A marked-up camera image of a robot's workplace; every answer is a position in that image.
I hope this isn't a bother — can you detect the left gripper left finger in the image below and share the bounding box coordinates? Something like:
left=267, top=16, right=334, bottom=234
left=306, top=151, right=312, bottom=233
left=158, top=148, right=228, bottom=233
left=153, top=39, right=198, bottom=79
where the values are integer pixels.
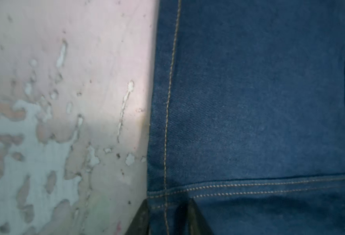
left=125, top=199, right=150, bottom=235

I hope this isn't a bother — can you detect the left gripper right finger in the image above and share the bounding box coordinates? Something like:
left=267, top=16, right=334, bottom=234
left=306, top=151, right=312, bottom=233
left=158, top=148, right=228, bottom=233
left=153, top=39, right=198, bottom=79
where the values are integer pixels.
left=187, top=199, right=214, bottom=235

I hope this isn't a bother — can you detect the dark blue denim skirt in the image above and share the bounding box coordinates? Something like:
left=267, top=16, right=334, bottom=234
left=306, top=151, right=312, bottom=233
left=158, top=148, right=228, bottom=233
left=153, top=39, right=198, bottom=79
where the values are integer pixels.
left=147, top=1, right=345, bottom=235

